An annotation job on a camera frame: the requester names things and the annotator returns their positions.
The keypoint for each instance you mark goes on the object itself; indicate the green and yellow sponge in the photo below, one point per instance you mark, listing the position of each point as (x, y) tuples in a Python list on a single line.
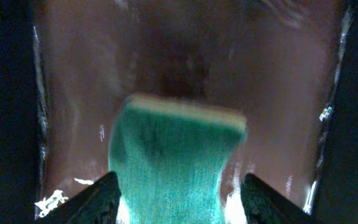
[(169, 155)]

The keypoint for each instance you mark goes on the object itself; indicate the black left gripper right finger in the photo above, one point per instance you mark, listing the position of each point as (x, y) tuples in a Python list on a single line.
[(264, 205)]

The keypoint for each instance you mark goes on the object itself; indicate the rectangular black tray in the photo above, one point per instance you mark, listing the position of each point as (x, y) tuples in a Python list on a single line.
[(290, 67)]

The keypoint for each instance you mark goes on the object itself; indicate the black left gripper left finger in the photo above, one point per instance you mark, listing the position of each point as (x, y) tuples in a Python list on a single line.
[(97, 204)]

